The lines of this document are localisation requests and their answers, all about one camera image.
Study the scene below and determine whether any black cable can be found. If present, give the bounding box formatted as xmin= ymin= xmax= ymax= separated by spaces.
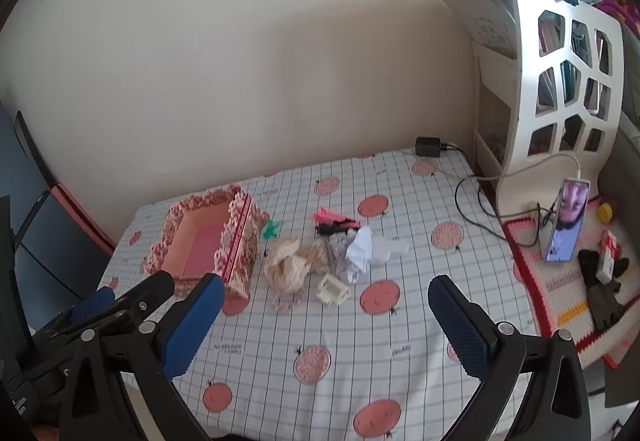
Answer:
xmin=440 ymin=141 xmax=558 ymax=247

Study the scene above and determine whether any white desk shelf organizer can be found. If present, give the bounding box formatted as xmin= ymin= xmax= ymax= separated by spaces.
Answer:
xmin=442 ymin=0 xmax=626 ymax=222

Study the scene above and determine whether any pink floral storage box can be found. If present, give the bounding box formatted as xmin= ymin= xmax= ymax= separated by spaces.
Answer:
xmin=141 ymin=184 xmax=269 ymax=300

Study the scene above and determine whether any cream lace cloth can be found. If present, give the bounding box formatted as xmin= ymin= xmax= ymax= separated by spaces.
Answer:
xmin=263 ymin=236 xmax=313 ymax=312

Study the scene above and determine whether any small cream plastic holder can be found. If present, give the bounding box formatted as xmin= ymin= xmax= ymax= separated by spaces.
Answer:
xmin=317 ymin=272 xmax=351 ymax=306

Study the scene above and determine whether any pink board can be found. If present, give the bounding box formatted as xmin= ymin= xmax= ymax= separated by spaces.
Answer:
xmin=50 ymin=181 xmax=118 ymax=254

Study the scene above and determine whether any pale printed booklet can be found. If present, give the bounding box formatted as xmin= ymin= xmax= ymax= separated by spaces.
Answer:
xmin=442 ymin=0 xmax=518 ymax=59

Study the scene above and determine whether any checked pomegranate cloth desktop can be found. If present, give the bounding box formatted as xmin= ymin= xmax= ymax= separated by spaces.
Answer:
xmin=97 ymin=148 xmax=546 ymax=441

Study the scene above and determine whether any black flat panel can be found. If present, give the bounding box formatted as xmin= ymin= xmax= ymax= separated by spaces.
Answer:
xmin=12 ymin=110 xmax=58 ymax=194

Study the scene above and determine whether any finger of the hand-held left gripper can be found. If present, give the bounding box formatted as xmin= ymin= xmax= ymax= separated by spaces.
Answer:
xmin=97 ymin=270 xmax=176 ymax=328
xmin=65 ymin=286 xmax=117 ymax=323

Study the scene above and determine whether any pink plastic clip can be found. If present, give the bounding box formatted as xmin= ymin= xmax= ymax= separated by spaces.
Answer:
xmin=313 ymin=206 xmax=363 ymax=228

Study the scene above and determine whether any white paper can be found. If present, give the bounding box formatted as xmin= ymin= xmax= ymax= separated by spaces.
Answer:
xmin=345 ymin=227 xmax=375 ymax=284

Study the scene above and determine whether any black power adapter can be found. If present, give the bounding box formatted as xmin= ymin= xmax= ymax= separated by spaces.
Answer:
xmin=416 ymin=136 xmax=443 ymax=158

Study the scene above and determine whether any black claw hair clip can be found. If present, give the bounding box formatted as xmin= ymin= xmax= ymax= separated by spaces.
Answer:
xmin=316 ymin=217 xmax=362 ymax=238

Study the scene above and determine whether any white cable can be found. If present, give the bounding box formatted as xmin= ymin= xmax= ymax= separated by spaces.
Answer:
xmin=470 ymin=154 xmax=583 ymax=182

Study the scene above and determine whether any dark grey knit glove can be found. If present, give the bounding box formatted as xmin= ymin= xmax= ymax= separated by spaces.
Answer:
xmin=587 ymin=281 xmax=627 ymax=332

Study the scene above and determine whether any smartphone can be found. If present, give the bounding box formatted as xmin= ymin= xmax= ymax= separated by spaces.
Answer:
xmin=542 ymin=177 xmax=592 ymax=263

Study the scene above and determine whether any white foam piece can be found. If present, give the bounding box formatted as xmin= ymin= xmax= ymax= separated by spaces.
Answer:
xmin=370 ymin=236 xmax=410 ymax=267

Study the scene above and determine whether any black knit glove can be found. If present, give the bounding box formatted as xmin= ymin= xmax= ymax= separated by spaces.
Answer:
xmin=578 ymin=248 xmax=631 ymax=292

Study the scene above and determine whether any pink red crochet mat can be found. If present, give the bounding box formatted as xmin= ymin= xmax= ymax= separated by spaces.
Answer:
xmin=502 ymin=195 xmax=640 ymax=369

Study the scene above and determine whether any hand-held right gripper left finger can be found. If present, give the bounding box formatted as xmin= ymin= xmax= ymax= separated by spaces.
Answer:
xmin=59 ymin=272 xmax=226 ymax=441

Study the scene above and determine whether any red and white small box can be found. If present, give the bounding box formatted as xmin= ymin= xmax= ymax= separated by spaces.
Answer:
xmin=595 ymin=228 xmax=621 ymax=284

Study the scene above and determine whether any dark blue refrigerator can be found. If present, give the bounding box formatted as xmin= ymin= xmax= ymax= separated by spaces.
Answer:
xmin=0 ymin=101 xmax=51 ymax=247

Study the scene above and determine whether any purple plush toy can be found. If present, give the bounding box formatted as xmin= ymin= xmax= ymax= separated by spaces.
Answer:
xmin=585 ymin=0 xmax=640 ymax=37

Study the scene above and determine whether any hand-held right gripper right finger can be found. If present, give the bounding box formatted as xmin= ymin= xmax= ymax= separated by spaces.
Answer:
xmin=428 ymin=274 xmax=592 ymax=441

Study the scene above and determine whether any dark blue cabinet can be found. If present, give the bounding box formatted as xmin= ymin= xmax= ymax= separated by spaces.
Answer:
xmin=12 ymin=188 xmax=115 ymax=327

